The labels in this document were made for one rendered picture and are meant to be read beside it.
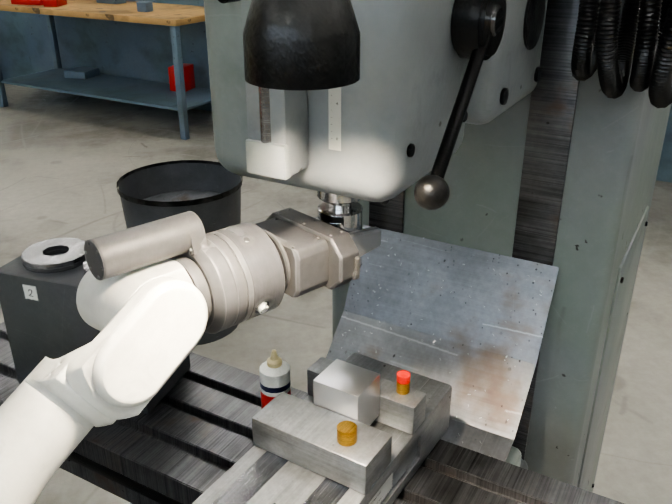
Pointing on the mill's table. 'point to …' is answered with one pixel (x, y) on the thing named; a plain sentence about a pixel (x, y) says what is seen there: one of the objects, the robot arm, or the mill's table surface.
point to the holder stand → (51, 307)
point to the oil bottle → (274, 378)
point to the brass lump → (346, 433)
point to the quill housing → (354, 100)
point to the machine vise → (276, 472)
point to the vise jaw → (321, 442)
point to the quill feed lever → (471, 13)
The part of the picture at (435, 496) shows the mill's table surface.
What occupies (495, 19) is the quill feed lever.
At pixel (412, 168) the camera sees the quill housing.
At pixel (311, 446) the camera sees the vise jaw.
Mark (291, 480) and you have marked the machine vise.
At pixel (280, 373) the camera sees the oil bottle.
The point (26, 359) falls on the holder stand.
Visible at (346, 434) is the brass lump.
